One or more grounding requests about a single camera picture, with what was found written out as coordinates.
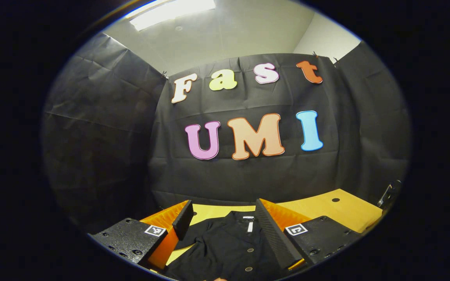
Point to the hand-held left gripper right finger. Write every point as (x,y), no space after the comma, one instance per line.
(274,234)

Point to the black backdrop cloth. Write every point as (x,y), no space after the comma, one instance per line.
(248,175)

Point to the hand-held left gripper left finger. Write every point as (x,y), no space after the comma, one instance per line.
(184,220)

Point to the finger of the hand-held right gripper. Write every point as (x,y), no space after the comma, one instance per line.
(393,189)

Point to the black button shirt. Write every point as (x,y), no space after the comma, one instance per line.
(225,249)

